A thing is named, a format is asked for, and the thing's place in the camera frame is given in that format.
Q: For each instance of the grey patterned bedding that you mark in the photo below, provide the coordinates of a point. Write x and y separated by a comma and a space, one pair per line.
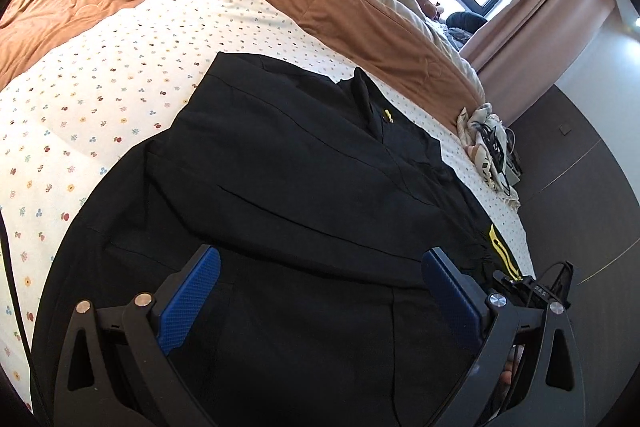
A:
455, 38

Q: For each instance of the black garment with yellow marks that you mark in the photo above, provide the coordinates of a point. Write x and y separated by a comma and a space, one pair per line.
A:
300, 187

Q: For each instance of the pink curtain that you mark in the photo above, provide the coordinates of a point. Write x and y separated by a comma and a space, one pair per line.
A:
540, 17

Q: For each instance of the white dotted blanket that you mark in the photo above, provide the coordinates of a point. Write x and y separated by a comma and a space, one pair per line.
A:
125, 82

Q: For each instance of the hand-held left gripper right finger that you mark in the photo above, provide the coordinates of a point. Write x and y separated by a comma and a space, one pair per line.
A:
452, 297

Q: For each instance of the person's right hand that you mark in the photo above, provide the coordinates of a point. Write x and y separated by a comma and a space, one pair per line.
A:
510, 364

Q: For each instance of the dark round cushion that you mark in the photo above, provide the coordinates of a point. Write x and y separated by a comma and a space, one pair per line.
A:
465, 19

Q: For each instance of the brown plush toy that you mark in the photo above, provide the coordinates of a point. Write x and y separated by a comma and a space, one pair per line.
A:
427, 4

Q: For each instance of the patterned crumpled cloth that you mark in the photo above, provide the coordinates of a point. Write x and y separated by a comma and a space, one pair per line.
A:
472, 132

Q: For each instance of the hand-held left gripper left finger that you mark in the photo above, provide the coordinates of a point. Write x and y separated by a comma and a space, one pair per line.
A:
192, 297

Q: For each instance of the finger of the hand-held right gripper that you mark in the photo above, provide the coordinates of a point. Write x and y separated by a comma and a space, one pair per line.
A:
537, 291

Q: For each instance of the wall socket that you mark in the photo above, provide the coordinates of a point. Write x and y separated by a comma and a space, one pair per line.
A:
566, 128

